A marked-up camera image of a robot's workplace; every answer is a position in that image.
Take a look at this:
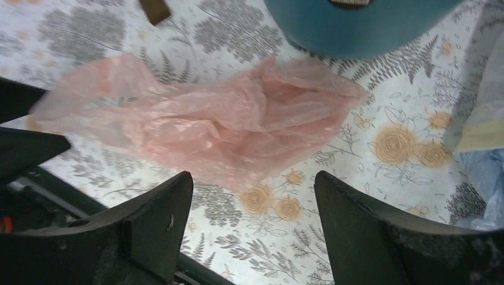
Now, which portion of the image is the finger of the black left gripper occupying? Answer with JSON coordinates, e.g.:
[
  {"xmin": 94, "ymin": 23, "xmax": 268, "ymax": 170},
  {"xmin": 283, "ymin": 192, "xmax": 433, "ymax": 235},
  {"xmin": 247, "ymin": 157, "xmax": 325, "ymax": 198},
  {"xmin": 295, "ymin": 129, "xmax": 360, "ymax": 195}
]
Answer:
[
  {"xmin": 0, "ymin": 77, "xmax": 46, "ymax": 123},
  {"xmin": 1, "ymin": 127, "xmax": 71, "ymax": 185}
]

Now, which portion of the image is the blue plastic trash bag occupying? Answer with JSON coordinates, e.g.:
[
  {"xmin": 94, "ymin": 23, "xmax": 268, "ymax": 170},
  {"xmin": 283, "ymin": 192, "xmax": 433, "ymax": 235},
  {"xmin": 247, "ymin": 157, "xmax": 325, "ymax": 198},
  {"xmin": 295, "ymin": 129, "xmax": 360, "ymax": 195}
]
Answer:
[{"xmin": 455, "ymin": 148, "xmax": 503, "ymax": 231}]

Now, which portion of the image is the pink plastic trash bag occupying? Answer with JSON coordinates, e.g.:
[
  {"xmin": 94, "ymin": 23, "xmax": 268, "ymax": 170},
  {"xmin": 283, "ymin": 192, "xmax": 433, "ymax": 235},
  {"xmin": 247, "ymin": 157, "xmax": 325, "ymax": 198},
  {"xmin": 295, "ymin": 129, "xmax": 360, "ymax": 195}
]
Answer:
[{"xmin": 30, "ymin": 53, "xmax": 367, "ymax": 191}]

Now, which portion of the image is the large translucent bag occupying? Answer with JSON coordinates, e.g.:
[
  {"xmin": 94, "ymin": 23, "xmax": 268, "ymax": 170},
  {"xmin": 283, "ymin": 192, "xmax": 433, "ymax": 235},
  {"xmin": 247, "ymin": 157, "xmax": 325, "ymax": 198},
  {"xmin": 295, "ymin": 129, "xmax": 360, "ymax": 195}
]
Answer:
[{"xmin": 455, "ymin": 34, "xmax": 503, "ymax": 153}]

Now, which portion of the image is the floral table mat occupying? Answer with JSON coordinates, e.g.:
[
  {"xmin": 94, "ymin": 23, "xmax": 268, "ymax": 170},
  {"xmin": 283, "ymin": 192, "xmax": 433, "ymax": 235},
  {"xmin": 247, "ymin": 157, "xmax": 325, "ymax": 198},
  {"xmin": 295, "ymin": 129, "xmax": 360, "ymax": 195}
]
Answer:
[{"xmin": 1, "ymin": 1, "xmax": 503, "ymax": 284}]

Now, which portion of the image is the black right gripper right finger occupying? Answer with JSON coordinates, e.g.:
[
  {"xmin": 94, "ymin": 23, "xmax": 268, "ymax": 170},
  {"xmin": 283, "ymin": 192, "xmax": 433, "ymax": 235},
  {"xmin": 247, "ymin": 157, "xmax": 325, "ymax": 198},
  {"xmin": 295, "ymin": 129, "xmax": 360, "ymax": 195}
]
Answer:
[{"xmin": 314, "ymin": 171, "xmax": 503, "ymax": 285}]

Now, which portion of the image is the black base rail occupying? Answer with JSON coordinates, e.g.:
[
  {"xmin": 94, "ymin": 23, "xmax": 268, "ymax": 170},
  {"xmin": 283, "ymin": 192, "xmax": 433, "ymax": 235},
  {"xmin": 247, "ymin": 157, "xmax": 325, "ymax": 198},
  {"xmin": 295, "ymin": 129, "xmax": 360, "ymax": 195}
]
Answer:
[{"xmin": 1, "ymin": 168, "xmax": 227, "ymax": 284}]

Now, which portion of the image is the dark brown wooden block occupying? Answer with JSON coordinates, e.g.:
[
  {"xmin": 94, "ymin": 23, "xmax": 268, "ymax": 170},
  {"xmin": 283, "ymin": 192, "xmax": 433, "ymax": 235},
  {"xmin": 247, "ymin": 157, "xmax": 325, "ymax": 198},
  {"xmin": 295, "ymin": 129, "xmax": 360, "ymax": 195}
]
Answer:
[{"xmin": 139, "ymin": 0, "xmax": 171, "ymax": 26}]

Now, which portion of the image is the teal plastic trash bin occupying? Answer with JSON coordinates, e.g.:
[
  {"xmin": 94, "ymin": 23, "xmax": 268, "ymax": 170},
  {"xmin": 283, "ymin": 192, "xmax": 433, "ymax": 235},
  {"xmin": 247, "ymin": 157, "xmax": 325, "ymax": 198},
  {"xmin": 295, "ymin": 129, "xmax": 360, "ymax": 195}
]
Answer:
[{"xmin": 264, "ymin": 0, "xmax": 460, "ymax": 59}]

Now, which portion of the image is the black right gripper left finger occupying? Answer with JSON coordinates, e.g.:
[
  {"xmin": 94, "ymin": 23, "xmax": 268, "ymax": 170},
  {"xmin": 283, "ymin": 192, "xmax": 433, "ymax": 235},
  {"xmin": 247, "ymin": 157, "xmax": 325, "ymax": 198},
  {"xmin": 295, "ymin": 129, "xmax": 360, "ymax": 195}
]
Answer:
[{"xmin": 1, "ymin": 172, "xmax": 193, "ymax": 284}]

